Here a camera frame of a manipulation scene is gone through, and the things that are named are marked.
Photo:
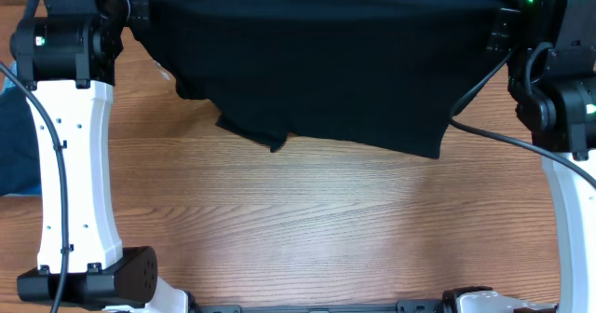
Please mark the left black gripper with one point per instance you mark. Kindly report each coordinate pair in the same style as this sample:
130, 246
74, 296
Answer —
138, 6

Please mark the black t-shirt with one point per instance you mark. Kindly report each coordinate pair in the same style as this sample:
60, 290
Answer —
380, 72

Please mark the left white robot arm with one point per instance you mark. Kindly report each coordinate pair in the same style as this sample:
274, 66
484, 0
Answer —
65, 52

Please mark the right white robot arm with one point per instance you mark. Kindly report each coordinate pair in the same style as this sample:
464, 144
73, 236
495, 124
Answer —
550, 46

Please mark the folded navy blue garment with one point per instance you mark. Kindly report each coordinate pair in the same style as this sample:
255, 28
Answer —
18, 145

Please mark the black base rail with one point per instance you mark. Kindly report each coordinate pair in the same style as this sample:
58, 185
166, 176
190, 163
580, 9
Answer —
402, 306

